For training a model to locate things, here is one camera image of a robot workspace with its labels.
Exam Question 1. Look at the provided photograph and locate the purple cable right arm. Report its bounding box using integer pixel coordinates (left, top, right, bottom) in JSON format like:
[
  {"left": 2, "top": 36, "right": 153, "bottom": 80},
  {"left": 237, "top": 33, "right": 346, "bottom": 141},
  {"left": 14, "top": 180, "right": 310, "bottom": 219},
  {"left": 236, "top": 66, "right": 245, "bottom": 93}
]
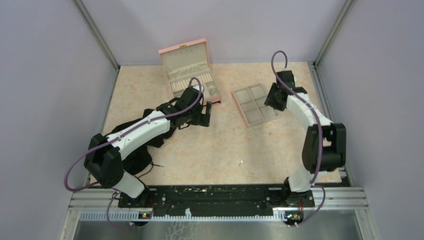
[{"left": 270, "top": 50, "right": 327, "bottom": 228}]

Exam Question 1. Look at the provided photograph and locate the pink jewelry box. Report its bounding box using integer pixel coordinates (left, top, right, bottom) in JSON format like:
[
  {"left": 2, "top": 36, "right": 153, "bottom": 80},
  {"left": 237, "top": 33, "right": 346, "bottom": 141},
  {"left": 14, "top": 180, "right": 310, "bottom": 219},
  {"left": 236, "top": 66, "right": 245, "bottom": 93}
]
[{"left": 158, "top": 38, "right": 222, "bottom": 104}]

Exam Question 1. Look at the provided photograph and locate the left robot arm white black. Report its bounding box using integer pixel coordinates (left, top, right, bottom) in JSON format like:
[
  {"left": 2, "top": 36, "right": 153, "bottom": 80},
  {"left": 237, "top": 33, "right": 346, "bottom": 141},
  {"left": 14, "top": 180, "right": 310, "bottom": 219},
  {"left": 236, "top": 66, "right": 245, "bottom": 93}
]
[{"left": 83, "top": 84, "right": 212, "bottom": 207}]

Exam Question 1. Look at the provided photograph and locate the black cloth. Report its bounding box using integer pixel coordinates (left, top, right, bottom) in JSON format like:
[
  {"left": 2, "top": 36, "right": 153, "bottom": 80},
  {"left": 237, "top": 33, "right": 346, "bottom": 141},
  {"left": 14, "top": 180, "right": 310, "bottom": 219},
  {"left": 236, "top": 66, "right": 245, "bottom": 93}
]
[{"left": 105, "top": 109, "right": 177, "bottom": 176}]

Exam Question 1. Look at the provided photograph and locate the white slotted cable duct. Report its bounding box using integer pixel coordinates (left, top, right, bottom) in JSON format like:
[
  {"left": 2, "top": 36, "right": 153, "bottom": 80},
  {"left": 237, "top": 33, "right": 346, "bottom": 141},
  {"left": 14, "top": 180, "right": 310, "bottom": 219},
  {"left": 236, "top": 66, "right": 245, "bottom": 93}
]
[{"left": 79, "top": 210, "right": 288, "bottom": 222}]

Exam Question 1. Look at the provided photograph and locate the pink divided tray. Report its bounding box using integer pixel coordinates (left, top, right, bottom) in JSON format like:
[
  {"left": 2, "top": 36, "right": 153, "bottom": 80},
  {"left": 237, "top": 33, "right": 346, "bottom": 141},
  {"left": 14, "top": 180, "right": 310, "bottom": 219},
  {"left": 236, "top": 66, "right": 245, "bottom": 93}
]
[{"left": 231, "top": 83, "right": 280, "bottom": 128}]

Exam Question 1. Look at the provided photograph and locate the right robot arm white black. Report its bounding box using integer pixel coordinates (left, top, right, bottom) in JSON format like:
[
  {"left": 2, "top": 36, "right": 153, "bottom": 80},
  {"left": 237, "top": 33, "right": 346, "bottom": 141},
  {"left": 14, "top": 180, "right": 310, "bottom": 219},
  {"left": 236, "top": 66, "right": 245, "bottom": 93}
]
[{"left": 264, "top": 69, "right": 347, "bottom": 206}]

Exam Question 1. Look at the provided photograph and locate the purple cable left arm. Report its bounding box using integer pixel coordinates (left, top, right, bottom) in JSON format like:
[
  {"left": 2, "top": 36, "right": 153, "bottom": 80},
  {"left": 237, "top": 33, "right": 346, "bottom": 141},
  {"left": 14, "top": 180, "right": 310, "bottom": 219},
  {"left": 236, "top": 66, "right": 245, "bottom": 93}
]
[{"left": 63, "top": 76, "right": 204, "bottom": 194}]

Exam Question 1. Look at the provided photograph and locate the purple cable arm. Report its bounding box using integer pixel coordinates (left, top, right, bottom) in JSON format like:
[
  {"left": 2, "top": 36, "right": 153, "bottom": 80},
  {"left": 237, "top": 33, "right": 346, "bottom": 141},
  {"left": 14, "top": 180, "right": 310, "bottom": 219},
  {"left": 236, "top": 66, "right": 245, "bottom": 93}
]
[
  {"left": 63, "top": 76, "right": 204, "bottom": 194},
  {"left": 270, "top": 50, "right": 327, "bottom": 228}
]

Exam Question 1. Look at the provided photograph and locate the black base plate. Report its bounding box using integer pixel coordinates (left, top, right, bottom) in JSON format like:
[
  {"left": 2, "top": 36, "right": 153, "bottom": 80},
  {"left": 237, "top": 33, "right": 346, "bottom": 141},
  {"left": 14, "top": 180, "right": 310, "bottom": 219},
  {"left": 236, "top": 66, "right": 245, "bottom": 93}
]
[{"left": 118, "top": 183, "right": 315, "bottom": 217}]

